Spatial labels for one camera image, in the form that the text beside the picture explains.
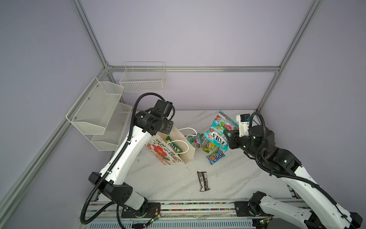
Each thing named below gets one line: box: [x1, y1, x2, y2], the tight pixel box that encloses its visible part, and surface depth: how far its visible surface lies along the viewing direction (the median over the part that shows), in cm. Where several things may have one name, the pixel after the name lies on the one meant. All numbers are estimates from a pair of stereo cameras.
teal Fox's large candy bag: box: [203, 110, 240, 152], surface depth 66 cm
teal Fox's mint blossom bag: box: [186, 133, 203, 150], surface depth 97 cm
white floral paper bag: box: [144, 125, 196, 166], surface depth 76 cm
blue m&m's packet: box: [206, 149, 226, 166], surface depth 94 cm
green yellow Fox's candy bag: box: [164, 135, 183, 154], surface depth 87 cm
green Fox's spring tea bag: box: [200, 133, 220, 156], surface depth 95 cm
